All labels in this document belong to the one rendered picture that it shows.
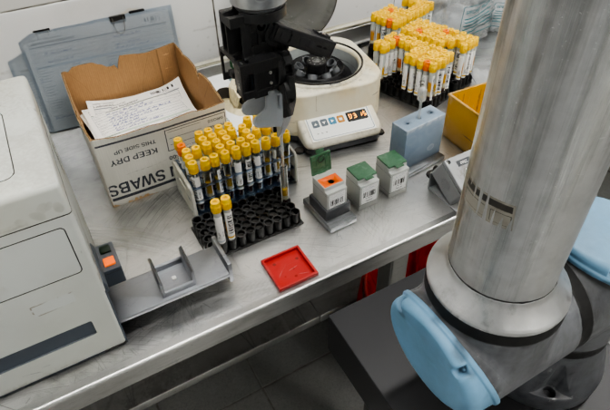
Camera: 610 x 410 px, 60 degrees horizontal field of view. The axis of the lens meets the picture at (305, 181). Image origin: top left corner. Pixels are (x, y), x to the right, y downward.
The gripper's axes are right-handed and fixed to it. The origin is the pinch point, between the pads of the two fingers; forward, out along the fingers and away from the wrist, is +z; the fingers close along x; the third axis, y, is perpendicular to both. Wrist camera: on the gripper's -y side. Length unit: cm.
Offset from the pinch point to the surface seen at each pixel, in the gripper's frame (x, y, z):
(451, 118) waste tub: -1.4, -39.0, 13.0
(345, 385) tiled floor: -5, -19, 106
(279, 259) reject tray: 10.0, 6.6, 18.0
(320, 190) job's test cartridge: 5.1, -4.3, 11.8
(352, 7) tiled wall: -51, -48, 9
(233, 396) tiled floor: -19, 12, 106
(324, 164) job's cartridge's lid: 2.1, -6.8, 9.3
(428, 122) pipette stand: 2.3, -29.3, 8.3
